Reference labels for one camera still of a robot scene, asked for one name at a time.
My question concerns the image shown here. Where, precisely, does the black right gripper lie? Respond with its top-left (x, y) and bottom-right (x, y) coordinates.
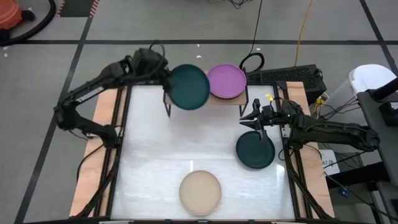
top-left (239, 98), bottom-right (283, 141)

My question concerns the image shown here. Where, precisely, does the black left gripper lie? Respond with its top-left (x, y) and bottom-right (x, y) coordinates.
top-left (132, 47), bottom-right (172, 95)

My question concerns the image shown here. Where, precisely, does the dark green plate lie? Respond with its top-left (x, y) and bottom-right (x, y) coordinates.
top-left (167, 63), bottom-right (211, 111)
top-left (235, 130), bottom-right (277, 170)

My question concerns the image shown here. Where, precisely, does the wooden shelf with black legs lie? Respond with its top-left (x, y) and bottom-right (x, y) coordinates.
top-left (162, 67), bottom-right (250, 119)

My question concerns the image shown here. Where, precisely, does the purple plate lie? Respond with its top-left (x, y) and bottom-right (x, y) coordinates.
top-left (206, 63), bottom-right (248, 100)

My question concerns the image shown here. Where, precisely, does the white paper label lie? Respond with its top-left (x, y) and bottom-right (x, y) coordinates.
top-left (319, 149), bottom-right (341, 176)

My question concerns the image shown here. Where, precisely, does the beige plate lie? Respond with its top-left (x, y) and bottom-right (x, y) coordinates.
top-left (178, 169), bottom-right (223, 217)

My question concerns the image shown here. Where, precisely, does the black red striped floor mat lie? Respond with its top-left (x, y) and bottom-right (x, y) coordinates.
top-left (57, 0), bottom-right (101, 18)

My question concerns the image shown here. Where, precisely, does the white plastic bin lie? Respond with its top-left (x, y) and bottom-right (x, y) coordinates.
top-left (348, 63), bottom-right (398, 104)

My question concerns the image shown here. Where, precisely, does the grey side desk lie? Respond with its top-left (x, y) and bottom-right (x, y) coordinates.
top-left (356, 88), bottom-right (398, 188)

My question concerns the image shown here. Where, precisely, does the black box on desk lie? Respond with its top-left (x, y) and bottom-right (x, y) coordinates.
top-left (379, 100), bottom-right (398, 127)

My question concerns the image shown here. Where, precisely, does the orange vacuum cleaner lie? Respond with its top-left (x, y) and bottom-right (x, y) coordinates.
top-left (0, 0), bottom-right (24, 31)

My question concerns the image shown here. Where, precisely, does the black table frame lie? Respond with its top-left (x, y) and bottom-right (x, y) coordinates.
top-left (68, 81), bottom-right (336, 224)

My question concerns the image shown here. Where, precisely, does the black looped cable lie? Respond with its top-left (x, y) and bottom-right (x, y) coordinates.
top-left (238, 0), bottom-right (266, 73)

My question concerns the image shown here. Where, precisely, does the yellow cable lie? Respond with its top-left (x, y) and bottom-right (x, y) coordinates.
top-left (294, 0), bottom-right (315, 67)

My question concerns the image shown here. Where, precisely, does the black vacuum hose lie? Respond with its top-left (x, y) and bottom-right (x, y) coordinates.
top-left (0, 0), bottom-right (57, 47)

